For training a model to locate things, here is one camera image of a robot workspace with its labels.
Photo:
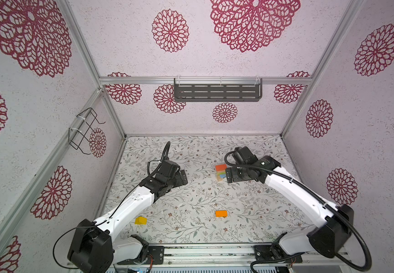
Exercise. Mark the black wire wall rack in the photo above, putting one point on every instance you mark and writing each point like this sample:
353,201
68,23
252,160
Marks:
79,133

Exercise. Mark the red-orange wood block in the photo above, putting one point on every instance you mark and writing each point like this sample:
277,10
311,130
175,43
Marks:
220,168

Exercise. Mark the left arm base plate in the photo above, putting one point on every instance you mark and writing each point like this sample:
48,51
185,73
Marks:
149,255

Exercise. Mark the yellow wood block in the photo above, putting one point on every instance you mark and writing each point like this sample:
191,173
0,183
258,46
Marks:
141,221

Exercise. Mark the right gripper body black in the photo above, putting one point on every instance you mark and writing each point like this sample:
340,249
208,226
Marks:
236,174

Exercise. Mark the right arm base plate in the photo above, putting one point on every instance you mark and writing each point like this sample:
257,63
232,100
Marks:
265,254

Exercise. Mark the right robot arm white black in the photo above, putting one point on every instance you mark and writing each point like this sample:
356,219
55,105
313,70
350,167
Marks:
332,224

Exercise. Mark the grey metal wall shelf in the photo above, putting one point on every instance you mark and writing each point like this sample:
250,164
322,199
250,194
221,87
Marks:
217,92

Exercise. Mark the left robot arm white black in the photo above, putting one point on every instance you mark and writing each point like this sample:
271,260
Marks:
96,244

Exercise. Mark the orange wood block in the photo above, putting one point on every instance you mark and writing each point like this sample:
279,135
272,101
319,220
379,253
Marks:
221,213

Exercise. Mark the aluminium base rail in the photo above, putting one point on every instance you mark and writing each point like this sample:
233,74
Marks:
222,254

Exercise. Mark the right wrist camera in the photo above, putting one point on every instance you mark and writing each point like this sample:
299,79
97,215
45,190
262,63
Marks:
243,156

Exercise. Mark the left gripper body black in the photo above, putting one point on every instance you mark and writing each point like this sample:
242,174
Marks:
176,182

